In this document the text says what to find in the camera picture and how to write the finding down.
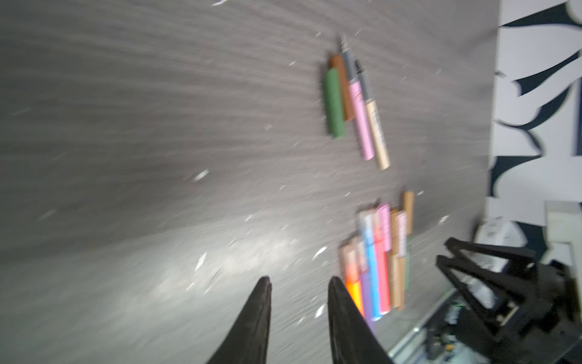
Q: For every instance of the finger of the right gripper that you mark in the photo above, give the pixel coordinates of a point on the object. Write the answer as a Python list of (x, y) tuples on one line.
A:
[(491, 256), (491, 295)]

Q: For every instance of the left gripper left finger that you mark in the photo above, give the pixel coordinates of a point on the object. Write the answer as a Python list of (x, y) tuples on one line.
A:
[(247, 340)]

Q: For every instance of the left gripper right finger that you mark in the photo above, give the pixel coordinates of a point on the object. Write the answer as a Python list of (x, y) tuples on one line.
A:
[(351, 340)]

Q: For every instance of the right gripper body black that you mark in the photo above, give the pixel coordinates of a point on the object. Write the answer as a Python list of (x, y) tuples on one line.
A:
[(537, 319)]

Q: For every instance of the tan cap pen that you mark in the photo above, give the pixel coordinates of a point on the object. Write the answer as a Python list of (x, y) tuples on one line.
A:
[(408, 202)]

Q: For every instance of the green pen cap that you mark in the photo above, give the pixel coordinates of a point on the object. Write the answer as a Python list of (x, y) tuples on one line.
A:
[(333, 100)]

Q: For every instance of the lilac cap brown pen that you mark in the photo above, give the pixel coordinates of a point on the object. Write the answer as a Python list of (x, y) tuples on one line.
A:
[(399, 256)]

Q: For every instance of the orange highlighter pen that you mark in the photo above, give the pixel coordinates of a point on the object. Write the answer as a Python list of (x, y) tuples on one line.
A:
[(351, 276)]

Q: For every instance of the red pink highlighter pen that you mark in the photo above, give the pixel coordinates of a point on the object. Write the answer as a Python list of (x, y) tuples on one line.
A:
[(383, 282)]

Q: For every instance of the purple highlighter pen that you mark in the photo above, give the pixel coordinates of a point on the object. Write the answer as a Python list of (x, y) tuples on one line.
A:
[(363, 286)]

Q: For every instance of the blue highlighter pen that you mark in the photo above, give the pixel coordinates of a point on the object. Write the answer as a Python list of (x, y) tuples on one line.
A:
[(371, 273)]

